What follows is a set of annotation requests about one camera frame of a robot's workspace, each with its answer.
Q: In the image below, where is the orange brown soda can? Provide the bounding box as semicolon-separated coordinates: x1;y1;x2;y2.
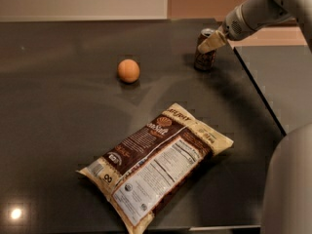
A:
194;28;216;71

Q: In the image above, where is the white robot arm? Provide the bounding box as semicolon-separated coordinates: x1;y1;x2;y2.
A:
198;0;312;234

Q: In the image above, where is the orange fruit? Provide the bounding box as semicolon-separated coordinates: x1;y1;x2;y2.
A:
117;59;140;83

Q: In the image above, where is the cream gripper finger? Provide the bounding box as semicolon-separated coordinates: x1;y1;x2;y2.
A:
197;30;227;54

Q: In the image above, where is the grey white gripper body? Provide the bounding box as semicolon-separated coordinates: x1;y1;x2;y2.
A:
221;6;253;41

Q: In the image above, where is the grey side table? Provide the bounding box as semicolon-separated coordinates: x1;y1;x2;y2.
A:
234;46;312;134

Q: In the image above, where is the brown chip bag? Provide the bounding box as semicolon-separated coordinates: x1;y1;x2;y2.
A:
79;103;233;234

